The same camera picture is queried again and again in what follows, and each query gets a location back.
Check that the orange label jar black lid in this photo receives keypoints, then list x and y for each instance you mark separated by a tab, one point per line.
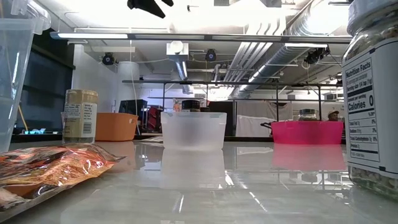
190	104

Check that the tan lid spice jar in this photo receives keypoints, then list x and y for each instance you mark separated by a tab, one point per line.
80	121

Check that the green lid herb jar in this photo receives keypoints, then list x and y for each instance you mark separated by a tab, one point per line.
307	114
373	109

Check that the overhead rig light bar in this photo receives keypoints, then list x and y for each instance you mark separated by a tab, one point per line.
217	38

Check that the black round ceiling fixture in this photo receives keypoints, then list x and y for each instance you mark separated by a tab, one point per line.
108	58
211	55

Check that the black background monitor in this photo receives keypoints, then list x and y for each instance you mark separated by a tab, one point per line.
133	107

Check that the orange plastic bin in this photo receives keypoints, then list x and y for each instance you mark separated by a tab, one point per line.
116	127

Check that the frosted white plastic bin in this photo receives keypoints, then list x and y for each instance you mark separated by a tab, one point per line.
192	130

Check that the clear plastic storage bin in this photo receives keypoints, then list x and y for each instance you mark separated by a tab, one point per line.
15	77

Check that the white hanging cloth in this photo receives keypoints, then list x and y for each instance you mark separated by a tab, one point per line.
255	124

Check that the orange taco mix packet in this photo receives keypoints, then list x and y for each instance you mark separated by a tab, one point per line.
53	168

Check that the pink plastic bin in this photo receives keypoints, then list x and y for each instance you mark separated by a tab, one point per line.
308	132

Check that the person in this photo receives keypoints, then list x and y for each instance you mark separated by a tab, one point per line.
333	115

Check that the black background rig frame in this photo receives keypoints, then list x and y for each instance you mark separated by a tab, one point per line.
217	82

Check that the silver ventilation duct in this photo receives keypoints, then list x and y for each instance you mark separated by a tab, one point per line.
280	59

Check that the black frame clamp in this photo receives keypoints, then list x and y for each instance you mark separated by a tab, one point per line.
265	124

